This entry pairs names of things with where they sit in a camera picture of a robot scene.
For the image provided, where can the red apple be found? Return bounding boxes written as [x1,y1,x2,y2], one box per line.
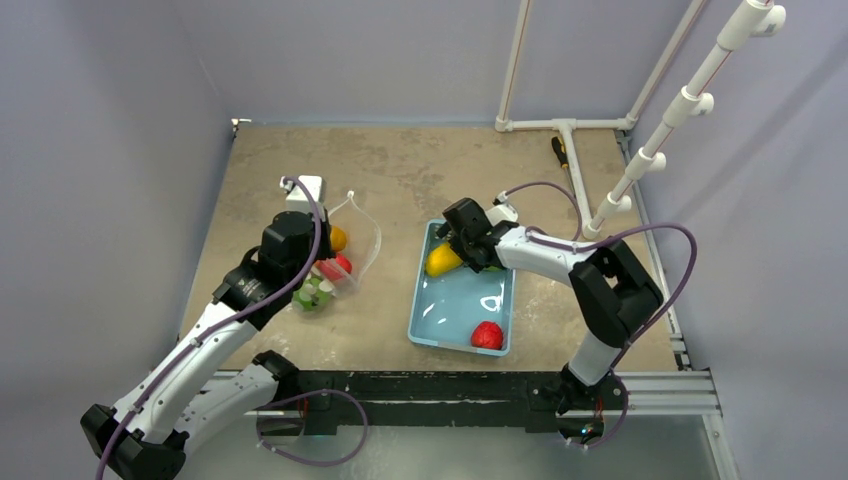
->
[315,253,353,282]

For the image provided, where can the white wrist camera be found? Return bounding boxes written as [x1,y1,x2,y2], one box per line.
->
[279,175,327,219]
[485,191,518,226]

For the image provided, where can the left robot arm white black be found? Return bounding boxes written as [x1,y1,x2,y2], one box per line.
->
[81,209,333,479]

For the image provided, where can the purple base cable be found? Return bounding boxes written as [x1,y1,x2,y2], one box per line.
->
[255,386,369,468]

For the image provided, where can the orange fruit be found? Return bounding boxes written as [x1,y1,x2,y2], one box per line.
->
[329,226,348,252]

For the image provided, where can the green fruit with black stripe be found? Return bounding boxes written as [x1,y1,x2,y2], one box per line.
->
[291,277,334,313]

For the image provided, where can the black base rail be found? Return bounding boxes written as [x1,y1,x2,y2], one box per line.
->
[231,367,627,439]

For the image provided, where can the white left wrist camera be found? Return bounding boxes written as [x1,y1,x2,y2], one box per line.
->
[279,175,327,219]

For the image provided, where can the red textured strawberry fruit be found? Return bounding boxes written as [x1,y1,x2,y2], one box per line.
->
[470,321,504,350]

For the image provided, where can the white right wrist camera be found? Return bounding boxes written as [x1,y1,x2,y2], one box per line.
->
[485,191,518,226]

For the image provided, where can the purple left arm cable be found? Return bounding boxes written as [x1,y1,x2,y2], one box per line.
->
[93,175,324,480]

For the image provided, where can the clear polka dot zip bag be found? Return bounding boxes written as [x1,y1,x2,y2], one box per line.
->
[291,190,382,316]

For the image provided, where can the light blue plastic basket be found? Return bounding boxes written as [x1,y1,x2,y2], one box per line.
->
[407,219,515,357]

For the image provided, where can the yellow black screwdriver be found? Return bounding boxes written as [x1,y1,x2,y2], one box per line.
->
[551,136,570,170]

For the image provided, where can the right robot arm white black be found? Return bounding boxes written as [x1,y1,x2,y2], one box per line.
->
[437,198,664,407]

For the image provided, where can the elongated yellow mango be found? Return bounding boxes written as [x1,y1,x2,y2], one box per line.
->
[424,242,464,278]

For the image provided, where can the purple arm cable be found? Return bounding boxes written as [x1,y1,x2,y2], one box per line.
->
[93,175,324,480]
[496,182,699,452]

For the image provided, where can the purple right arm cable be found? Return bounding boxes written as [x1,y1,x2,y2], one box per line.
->
[496,182,699,452]

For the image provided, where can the white PVC pipe frame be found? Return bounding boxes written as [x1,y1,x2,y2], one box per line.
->
[494,0,788,240]

